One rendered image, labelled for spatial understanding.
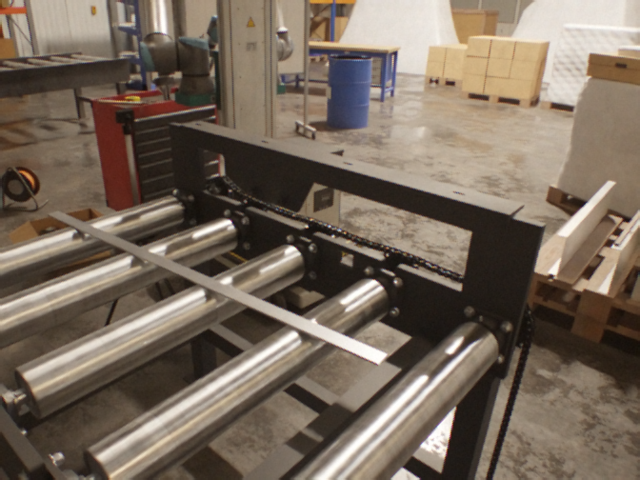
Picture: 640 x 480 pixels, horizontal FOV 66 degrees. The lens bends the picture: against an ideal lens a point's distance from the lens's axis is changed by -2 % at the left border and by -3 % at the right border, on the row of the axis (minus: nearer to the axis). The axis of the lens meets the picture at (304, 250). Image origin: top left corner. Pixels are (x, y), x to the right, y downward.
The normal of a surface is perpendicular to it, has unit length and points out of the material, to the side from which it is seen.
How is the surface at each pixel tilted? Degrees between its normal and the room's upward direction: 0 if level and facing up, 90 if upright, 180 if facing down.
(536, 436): 0
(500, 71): 90
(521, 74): 90
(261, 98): 90
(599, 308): 90
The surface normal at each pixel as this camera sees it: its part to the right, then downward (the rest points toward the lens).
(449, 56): -0.64, 0.34
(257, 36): 0.69, 0.33
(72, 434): 0.02, -0.89
